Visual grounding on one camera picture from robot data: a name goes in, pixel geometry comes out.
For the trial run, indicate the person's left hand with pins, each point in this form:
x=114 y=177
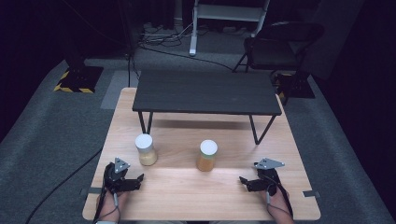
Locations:
x=109 y=205

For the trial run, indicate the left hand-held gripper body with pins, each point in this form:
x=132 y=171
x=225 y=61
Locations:
x=115 y=182

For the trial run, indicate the pale yellow jar white lid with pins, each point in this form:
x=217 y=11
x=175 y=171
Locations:
x=146 y=152

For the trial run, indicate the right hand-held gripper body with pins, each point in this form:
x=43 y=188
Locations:
x=266 y=182

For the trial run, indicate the black shelf with metal legs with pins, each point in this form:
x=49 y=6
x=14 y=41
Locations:
x=205 y=91

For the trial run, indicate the black stand base striped tape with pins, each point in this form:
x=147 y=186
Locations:
x=295 y=85
x=81 y=79

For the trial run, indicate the person's right hand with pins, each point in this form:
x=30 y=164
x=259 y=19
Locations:
x=278 y=207

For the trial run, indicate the black folding chair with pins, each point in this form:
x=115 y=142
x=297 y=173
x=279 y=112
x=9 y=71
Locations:
x=277 y=46

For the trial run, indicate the orange jar white lid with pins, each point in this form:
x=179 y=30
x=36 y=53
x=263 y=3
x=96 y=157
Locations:
x=206 y=157

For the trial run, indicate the white metal stand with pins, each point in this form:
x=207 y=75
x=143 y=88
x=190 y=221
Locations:
x=229 y=13

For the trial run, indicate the grey tape strip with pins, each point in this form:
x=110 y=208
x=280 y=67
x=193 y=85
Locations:
x=91 y=191
x=311 y=193

